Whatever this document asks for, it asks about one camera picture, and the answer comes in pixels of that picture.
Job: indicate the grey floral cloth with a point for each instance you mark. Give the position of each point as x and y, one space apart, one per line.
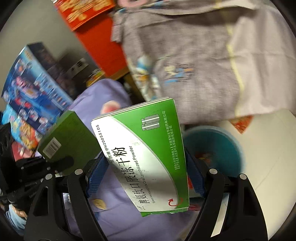
196 58

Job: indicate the orange cardboard box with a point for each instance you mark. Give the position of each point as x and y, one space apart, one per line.
101 51

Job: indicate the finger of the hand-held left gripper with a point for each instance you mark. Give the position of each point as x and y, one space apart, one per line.
64 163

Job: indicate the yellow and white packet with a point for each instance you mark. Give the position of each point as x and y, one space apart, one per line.
96 75

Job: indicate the dark green box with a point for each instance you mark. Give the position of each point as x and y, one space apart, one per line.
71 139

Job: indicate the dark blue toy box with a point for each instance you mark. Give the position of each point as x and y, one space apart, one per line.
34 88

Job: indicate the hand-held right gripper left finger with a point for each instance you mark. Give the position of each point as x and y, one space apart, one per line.
97 176

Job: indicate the light blue cartoon toy box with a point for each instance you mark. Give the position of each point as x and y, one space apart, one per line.
20 129

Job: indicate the white wall socket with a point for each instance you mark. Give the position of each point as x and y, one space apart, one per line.
77 67

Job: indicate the purple floral tablecloth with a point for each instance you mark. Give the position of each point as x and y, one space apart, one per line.
115 192

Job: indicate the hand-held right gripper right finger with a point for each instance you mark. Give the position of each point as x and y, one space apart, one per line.
196 178

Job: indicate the teal trash bin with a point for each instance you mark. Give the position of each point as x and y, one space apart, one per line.
219 148

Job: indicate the person's left hand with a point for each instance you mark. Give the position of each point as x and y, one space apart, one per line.
17 210

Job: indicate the green and white medicine box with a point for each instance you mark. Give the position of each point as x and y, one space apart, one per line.
143 157

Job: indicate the red printed box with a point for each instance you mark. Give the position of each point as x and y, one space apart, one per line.
85 11

